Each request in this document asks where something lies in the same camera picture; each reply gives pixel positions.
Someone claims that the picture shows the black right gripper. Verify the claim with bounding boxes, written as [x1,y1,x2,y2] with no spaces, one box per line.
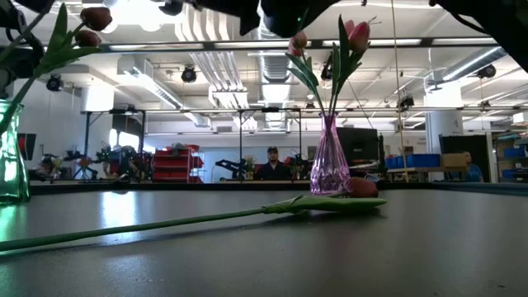
[158,0,265,36]

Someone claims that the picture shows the dark red artificial tulip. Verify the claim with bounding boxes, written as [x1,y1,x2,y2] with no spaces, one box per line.
[0,177,388,253]
[7,28,104,112]
[0,2,114,137]

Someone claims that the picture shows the green glass vase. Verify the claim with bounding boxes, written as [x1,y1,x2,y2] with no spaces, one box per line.
[0,101,31,205]

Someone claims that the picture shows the purple glass vase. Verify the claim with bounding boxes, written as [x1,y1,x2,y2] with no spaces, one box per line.
[309,113,351,196]

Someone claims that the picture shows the overhead light bar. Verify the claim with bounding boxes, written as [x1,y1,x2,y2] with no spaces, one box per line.
[94,37,500,54]

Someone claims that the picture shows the red shelf cart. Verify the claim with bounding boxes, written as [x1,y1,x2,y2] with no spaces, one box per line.
[151,143,205,184]

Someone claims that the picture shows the person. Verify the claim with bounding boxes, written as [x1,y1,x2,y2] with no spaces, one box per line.
[256,145,292,182]
[461,151,486,183]

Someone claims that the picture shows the black red sign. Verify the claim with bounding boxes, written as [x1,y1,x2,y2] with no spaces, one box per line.
[16,132,37,161]

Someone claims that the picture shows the black monitor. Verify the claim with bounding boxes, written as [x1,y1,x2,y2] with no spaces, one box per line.
[336,126,380,169]

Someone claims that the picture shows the blue plastic bin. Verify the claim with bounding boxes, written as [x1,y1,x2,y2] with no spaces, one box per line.
[385,153,441,169]

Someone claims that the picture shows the white round pillar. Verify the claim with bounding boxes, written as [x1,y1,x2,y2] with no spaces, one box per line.
[424,80,465,166]

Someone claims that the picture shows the cardboard box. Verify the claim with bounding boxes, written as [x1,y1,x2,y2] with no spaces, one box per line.
[440,153,470,168]

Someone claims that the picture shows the black partition board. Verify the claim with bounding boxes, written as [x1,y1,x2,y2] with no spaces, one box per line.
[439,134,492,182]

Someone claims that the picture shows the shelf with blue bins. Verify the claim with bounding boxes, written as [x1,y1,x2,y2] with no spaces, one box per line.
[494,134,528,182]

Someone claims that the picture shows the black background stand frame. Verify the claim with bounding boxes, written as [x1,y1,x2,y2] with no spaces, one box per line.
[238,106,304,182]
[80,107,148,182]

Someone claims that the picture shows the black table frame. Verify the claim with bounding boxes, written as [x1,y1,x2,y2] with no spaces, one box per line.
[29,181,528,196]

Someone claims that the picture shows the thin hanging cord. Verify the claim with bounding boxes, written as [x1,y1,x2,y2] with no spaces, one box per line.
[389,0,409,182]

